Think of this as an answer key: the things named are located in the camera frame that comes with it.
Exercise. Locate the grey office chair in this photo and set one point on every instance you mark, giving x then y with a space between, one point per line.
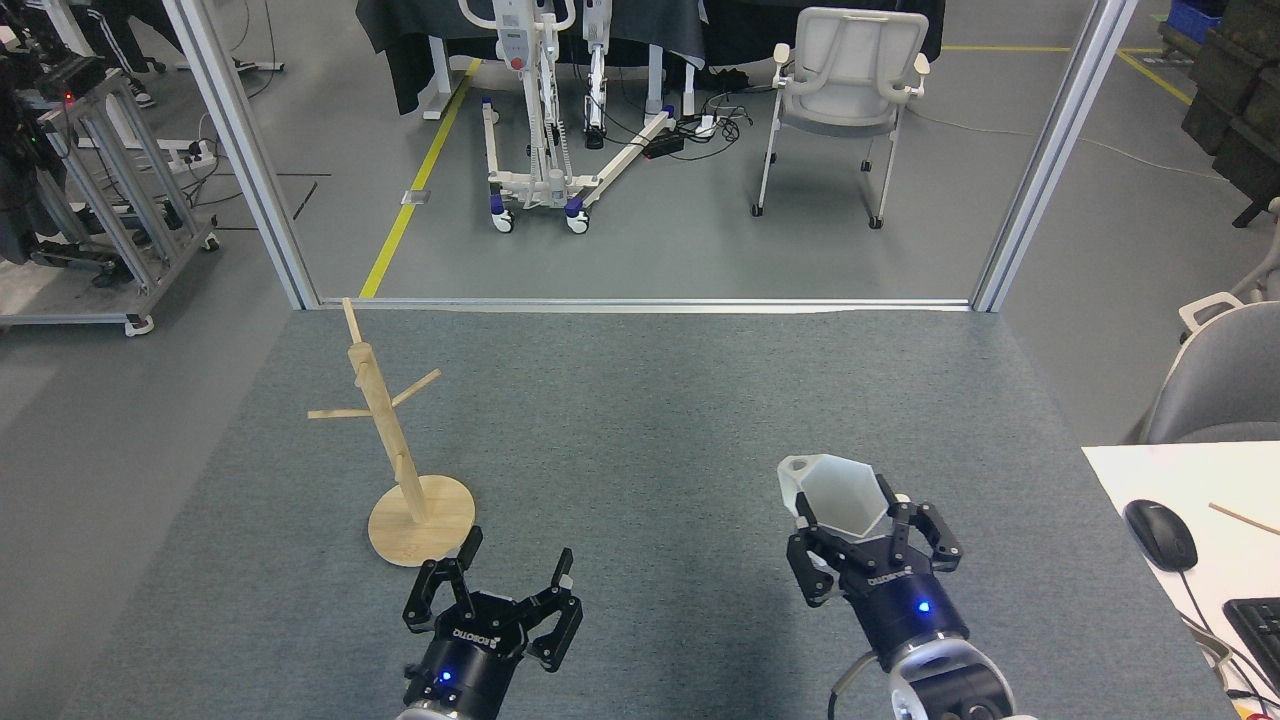
1230 380

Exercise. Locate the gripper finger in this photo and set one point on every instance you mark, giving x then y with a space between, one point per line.
425 600
812 570
558 625
935 535

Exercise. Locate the black table cloth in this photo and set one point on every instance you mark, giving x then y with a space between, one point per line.
410 50

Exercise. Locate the blue plastic bin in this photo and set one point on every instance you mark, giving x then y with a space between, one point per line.
1192 20

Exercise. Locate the black keyboard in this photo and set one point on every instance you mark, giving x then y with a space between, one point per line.
1260 635

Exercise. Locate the silver frame rail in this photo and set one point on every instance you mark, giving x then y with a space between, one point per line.
640 303

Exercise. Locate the wooden cup rack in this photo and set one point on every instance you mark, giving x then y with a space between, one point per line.
425 520

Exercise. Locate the black power strip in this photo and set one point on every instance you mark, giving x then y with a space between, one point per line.
664 145

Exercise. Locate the black computer mouse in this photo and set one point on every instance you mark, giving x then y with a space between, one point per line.
1160 535

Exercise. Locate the white hexagonal cup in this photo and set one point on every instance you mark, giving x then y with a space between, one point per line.
840 490

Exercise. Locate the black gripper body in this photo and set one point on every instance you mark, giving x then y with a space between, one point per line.
470 655
900 600

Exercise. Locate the silver frame post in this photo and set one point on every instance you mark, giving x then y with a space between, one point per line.
245 150
1050 160

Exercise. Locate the person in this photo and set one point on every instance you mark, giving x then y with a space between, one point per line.
105 30

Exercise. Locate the slim white stand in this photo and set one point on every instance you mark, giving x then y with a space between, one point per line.
596 90

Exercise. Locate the thin wooden stick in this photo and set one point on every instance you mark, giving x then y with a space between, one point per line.
1245 518

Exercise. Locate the white wheeled stand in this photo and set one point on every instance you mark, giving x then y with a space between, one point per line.
545 185

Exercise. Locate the metal floor plate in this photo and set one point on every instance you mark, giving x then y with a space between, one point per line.
416 197

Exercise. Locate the white power strip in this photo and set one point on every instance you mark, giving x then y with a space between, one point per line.
702 126
200 152

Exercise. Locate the white desk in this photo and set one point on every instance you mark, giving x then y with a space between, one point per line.
1230 480

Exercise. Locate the white table leg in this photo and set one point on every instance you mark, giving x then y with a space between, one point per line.
440 80
656 80

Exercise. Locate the white chair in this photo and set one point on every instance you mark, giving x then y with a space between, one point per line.
840 95

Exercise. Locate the aluminium frame cart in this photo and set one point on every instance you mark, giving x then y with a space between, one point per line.
100 200

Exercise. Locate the dark stacked crates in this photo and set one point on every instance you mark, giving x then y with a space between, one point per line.
1235 100

